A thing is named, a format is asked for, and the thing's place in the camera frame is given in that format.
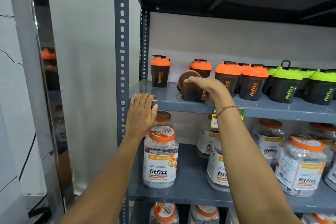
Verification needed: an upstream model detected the person's left hand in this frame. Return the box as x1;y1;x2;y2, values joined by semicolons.
125;93;158;141

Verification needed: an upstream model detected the person's right hand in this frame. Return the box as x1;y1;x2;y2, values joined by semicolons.
183;76;236;107

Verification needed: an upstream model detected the grey metal shelf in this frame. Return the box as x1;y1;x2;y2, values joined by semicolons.
113;0;336;224

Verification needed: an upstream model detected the group of orange-lid shaker bottles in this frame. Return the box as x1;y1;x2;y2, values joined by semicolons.
189;59;270;102

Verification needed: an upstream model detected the group of green-lid shaker bottles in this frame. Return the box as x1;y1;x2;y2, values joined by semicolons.
262;65;336;101

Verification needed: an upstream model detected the person's left forearm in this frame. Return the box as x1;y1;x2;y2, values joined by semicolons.
59;134;152;224

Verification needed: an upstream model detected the person's right forearm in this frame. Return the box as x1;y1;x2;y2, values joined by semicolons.
214;100;302;224

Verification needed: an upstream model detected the yellow green price tag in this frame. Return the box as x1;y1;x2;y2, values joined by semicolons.
210;107;246;129

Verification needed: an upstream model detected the group of clear orange-lid jars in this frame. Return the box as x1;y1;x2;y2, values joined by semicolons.
142;110;336;224

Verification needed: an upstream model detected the chrome mirror pillar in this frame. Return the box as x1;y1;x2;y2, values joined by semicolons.
6;0;75;223

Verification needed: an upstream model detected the beaded wrist bracelet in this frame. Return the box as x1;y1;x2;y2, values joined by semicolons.
215;105;239;120

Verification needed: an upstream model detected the bundle of black cables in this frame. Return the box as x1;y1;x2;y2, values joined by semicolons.
18;132;52;219

